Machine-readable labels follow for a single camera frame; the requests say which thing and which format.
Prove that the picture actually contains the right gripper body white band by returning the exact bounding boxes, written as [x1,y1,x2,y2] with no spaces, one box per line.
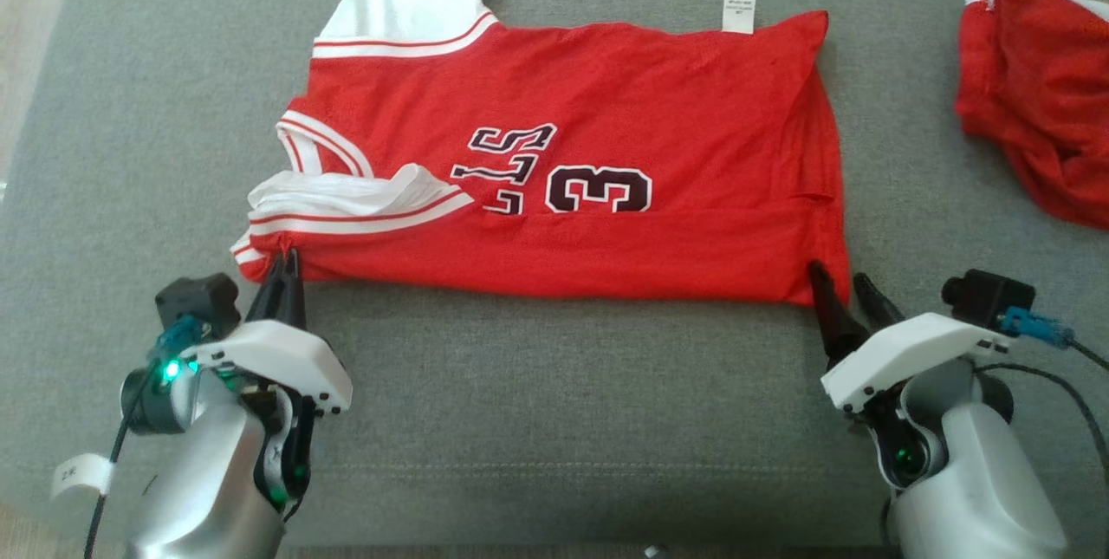
[820,312,1015,415]

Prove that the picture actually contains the grey fabric sofa seat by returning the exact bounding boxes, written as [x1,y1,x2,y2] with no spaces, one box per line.
[0,0,1109,553]

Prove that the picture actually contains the red basketball jersey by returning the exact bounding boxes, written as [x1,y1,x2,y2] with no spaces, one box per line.
[230,0,853,309]

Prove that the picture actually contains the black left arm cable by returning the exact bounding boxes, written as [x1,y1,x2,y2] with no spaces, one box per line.
[82,419,133,559]

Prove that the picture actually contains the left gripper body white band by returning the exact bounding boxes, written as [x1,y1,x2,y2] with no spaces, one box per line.
[180,319,354,415]

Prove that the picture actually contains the teal right cable connector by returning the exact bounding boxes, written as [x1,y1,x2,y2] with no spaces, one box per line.
[996,308,1076,348]

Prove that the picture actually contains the teal cable connector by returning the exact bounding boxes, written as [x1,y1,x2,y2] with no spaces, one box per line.
[147,316,210,366]
[996,308,1076,348]

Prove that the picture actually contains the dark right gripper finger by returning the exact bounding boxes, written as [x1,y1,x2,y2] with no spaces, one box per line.
[807,260,871,370]
[853,273,907,331]

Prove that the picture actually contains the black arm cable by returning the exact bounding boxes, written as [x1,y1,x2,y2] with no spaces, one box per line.
[82,419,133,559]
[970,335,1109,491]

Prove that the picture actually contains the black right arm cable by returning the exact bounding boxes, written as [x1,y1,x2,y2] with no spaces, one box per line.
[970,335,1109,491]

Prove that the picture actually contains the teal left cable connector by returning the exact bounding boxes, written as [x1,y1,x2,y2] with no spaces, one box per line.
[147,316,210,366]

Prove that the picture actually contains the white cable label tag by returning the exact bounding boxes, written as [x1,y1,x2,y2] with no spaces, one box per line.
[50,453,116,500]

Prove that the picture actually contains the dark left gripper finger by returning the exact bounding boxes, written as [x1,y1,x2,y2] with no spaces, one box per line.
[287,249,309,331]
[245,252,292,328]

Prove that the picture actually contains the red shorts with white stripe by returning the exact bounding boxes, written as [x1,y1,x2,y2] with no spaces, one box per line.
[956,0,1109,231]

